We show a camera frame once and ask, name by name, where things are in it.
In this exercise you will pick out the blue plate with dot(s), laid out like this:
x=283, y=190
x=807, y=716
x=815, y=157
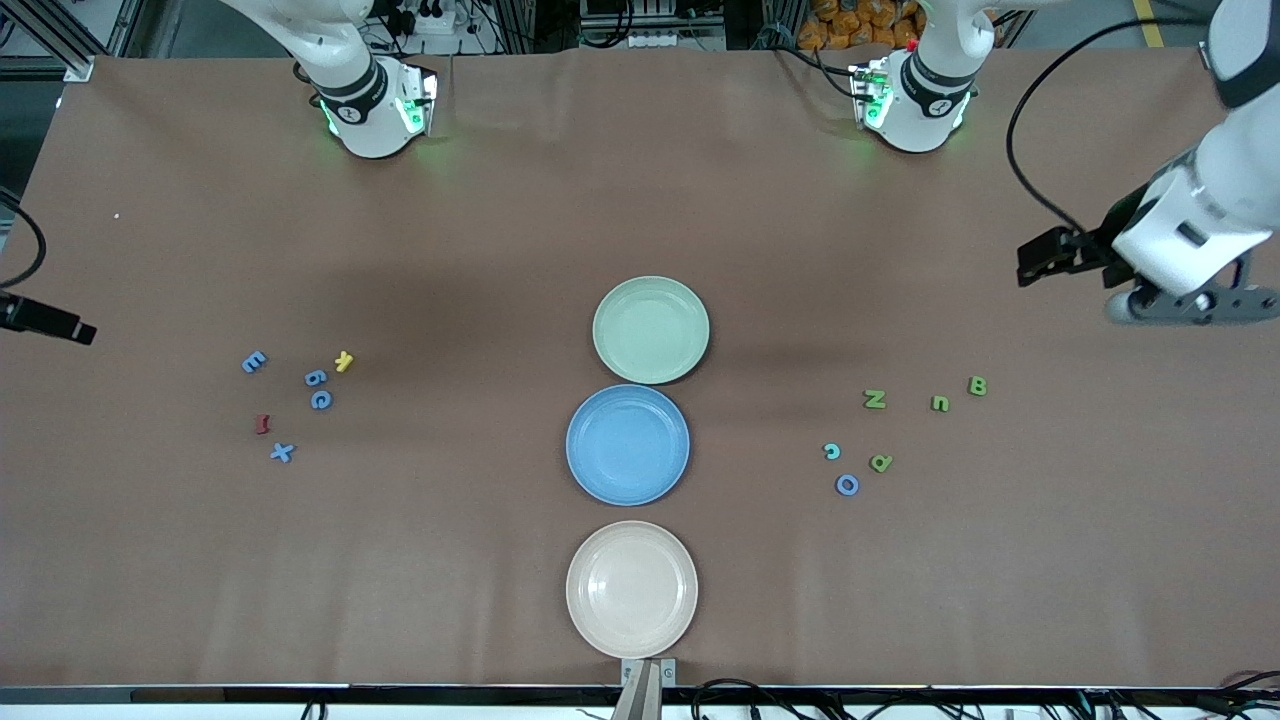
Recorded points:
x=627, y=445

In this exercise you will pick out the green letter N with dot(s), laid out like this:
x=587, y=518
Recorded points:
x=875, y=400

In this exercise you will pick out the yellow letter K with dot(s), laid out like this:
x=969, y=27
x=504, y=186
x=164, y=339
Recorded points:
x=343, y=361

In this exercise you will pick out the blue letter G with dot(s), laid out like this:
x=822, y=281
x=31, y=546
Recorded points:
x=320, y=400

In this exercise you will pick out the green letter a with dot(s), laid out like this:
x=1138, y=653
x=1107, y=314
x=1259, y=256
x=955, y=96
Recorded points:
x=881, y=463

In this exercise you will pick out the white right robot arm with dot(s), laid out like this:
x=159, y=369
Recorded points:
x=365, y=120

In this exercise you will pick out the brown table cover cloth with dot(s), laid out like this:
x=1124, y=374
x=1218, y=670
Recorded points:
x=900, y=600

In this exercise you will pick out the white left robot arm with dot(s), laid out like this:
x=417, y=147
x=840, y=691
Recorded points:
x=925, y=105

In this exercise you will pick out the blue letter E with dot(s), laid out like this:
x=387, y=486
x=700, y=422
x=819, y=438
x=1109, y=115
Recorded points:
x=254, y=362

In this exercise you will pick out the blue number 6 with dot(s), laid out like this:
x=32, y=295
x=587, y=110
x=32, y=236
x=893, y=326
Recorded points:
x=315, y=377

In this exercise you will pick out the blue letter X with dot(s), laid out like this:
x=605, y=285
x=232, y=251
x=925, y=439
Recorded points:
x=282, y=452

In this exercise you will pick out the white power strip black plugs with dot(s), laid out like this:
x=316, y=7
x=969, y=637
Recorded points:
x=440, y=22

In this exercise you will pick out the beige plate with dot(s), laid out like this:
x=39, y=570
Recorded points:
x=631, y=590

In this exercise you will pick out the grey metal camera bracket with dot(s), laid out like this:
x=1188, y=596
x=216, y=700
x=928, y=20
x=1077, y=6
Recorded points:
x=648, y=690

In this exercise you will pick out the green letter B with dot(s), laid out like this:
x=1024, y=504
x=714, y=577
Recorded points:
x=977, y=386

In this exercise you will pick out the orange bags pile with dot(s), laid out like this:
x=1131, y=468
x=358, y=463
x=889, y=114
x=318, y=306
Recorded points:
x=850, y=25

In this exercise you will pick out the blue letter O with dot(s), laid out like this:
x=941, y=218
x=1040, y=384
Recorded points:
x=838, y=485

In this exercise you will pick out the light green plate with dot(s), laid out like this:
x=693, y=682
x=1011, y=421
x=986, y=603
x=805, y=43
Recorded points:
x=650, y=330

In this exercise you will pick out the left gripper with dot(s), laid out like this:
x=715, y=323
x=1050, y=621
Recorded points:
x=1101, y=244

